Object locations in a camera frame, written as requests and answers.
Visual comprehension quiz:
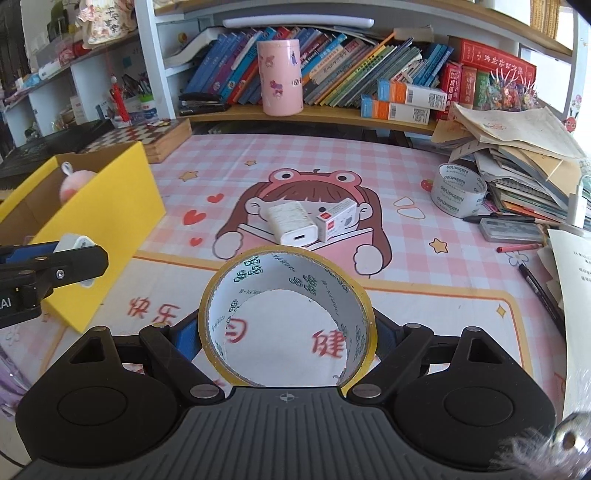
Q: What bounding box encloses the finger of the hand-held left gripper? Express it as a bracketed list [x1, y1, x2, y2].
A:
[0, 242, 64, 260]
[0, 246, 110, 301]

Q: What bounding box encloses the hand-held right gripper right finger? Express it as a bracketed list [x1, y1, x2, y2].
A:
[344, 308, 514, 403]

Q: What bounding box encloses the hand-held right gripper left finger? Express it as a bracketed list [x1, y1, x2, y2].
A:
[69, 309, 228, 403]

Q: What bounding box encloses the small white plastic object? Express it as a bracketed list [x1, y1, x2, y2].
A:
[54, 232, 97, 288]

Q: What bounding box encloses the yellow cardboard box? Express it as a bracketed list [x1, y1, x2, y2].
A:
[0, 141, 167, 334]

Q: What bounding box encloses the yellow tape roll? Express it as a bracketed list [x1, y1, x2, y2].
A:
[198, 246, 379, 397]

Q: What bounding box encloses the pink checked desktop mat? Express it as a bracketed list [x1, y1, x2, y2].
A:
[0, 133, 572, 417]

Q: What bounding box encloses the purple translucent bag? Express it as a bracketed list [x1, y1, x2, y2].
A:
[0, 343, 31, 419]

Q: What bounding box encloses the black electronic keyboard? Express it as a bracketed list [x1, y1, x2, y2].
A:
[0, 119, 116, 200]

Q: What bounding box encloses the small white red-label box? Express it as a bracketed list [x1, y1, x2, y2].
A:
[315, 198, 360, 243]

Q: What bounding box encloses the white charger block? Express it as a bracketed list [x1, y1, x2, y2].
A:
[266, 199, 321, 247]

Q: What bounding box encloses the clear printed tape roll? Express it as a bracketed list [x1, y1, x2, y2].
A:
[430, 161, 489, 219]

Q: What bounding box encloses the black marker pen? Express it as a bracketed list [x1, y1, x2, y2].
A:
[462, 212, 550, 225]

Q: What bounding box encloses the wooden chessboard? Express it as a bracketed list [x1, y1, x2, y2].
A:
[80, 117, 193, 165]

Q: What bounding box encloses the clear pencil case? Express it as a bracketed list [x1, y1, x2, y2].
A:
[478, 216, 546, 245]

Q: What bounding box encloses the white pen container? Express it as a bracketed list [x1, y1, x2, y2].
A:
[96, 99, 144, 126]

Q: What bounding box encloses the red tassel ornament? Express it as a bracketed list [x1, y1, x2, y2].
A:
[108, 76, 133, 129]

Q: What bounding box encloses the white jar green lid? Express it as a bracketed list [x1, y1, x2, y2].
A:
[138, 93, 158, 123]

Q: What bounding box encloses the white printed paper sheet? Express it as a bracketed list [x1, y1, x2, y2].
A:
[547, 228, 591, 403]

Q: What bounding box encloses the bunch of pens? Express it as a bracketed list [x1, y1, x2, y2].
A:
[117, 71, 153, 100]

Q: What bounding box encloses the grey fuzzy pompom with bell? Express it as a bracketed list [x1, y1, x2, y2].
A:
[500, 408, 591, 480]

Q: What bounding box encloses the black stapler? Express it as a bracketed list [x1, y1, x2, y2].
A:
[178, 92, 232, 116]

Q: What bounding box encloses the orange blue small box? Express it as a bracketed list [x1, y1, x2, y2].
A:
[376, 78, 449, 112]
[359, 94, 439, 126]

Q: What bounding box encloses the pile of papers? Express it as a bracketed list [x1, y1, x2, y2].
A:
[431, 101, 591, 227]

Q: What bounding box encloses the white bookshelf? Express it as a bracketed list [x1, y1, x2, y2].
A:
[0, 0, 591, 149]

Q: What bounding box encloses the floral gift bag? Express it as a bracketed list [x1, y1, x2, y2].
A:
[76, 0, 140, 46]

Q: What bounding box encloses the thick white-paged book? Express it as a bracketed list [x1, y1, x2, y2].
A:
[164, 27, 227, 70]

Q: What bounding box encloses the pink cartoon cup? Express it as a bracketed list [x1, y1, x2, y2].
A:
[256, 39, 304, 116]

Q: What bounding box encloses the colourful ornament bundle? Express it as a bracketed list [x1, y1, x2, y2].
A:
[486, 69, 539, 112]

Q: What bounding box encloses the row of books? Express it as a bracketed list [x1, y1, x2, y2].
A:
[182, 27, 491, 121]

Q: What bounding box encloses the red thick dictionary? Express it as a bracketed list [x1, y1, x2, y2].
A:
[448, 37, 537, 84]

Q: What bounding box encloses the pink plush keychain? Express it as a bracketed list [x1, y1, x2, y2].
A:
[58, 161, 99, 204]

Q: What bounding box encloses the white plug with cable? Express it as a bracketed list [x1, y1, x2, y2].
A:
[566, 174, 591, 232]

